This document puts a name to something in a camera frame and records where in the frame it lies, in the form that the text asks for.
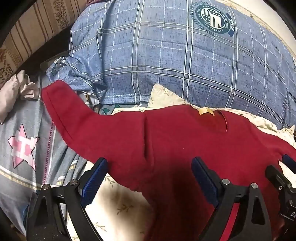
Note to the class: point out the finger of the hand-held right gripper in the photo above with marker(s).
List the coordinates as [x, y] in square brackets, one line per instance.
[290, 162]
[276, 177]

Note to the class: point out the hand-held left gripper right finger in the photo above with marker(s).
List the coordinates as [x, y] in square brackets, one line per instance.
[204, 179]

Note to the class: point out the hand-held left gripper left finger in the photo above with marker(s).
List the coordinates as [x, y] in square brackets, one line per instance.
[93, 180]

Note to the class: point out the red knit garment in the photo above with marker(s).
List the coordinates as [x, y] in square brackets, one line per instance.
[173, 139]

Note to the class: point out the cream leaf-print bedsheet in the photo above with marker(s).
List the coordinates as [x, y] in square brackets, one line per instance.
[118, 208]

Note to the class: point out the grey star-print duvet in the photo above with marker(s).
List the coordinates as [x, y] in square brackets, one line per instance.
[23, 176]

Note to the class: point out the pale pink cloth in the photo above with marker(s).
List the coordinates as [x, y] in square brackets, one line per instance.
[9, 97]

